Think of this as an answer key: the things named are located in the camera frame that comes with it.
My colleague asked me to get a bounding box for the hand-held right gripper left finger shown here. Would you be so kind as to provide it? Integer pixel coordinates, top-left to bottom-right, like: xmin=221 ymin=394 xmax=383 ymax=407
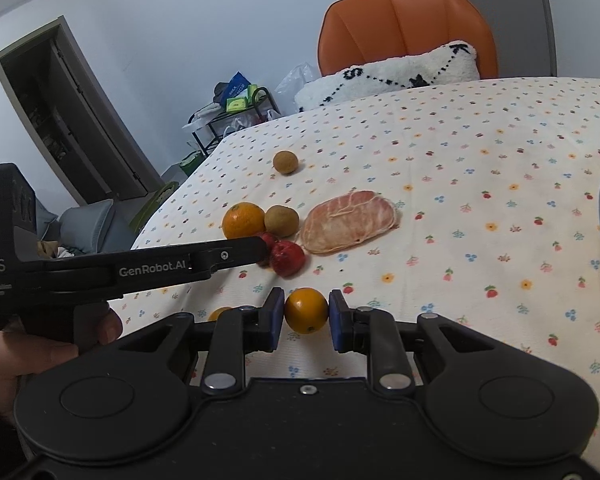
xmin=122 ymin=287 xmax=286 ymax=395

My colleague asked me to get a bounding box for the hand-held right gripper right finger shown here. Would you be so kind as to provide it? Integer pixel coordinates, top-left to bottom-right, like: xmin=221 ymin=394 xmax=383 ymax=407
xmin=328 ymin=289 xmax=486 ymax=392

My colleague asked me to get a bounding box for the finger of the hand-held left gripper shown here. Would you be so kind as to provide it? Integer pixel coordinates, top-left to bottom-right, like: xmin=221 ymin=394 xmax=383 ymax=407
xmin=192 ymin=235 xmax=279 ymax=278

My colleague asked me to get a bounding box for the brown kiwi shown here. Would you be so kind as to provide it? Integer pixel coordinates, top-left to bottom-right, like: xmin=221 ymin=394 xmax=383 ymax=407
xmin=272 ymin=150 xmax=299 ymax=175
xmin=264 ymin=205 xmax=300 ymax=237

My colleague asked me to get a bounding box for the person's left hand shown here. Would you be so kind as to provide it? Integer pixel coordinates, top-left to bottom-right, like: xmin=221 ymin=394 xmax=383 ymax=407
xmin=0 ymin=306 xmax=125 ymax=416

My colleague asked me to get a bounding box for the large orange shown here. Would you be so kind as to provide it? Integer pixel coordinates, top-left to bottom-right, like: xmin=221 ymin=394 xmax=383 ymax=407
xmin=222 ymin=202 xmax=267 ymax=240

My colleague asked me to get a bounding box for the grey cushion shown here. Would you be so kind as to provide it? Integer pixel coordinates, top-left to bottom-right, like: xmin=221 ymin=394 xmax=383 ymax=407
xmin=35 ymin=199 xmax=131 ymax=261

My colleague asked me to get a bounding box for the green box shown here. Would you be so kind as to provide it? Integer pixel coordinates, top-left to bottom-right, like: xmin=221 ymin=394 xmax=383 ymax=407
xmin=179 ymin=152 xmax=203 ymax=177

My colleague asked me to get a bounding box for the black metal rack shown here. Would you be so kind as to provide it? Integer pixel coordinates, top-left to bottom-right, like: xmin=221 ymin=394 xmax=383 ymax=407
xmin=187 ymin=87 xmax=281 ymax=158

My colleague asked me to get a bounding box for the clear plastic bag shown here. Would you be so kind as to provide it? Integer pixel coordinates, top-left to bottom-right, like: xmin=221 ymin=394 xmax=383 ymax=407
xmin=275 ymin=62 xmax=321 ymax=116

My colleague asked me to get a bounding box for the floral tablecloth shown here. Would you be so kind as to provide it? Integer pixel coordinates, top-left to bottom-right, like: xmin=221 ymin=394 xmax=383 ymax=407
xmin=115 ymin=76 xmax=600 ymax=441

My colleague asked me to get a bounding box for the white black patterned pillow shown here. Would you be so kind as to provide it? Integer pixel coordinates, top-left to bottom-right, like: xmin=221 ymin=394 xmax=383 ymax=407
xmin=294 ymin=40 xmax=481 ymax=113

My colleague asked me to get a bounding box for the orange chair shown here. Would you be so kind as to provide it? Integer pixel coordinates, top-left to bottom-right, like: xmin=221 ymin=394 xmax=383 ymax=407
xmin=317 ymin=0 xmax=498 ymax=81

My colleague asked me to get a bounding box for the grey door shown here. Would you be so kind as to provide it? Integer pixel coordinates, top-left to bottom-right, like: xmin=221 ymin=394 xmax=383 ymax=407
xmin=387 ymin=0 xmax=558 ymax=80

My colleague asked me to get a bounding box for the green curved frame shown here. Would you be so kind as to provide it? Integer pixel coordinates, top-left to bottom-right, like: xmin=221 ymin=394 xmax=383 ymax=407
xmin=130 ymin=182 xmax=181 ymax=233

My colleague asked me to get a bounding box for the grey door frame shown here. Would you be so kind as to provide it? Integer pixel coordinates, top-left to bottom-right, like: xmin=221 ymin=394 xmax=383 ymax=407
xmin=0 ymin=15 xmax=165 ymax=207

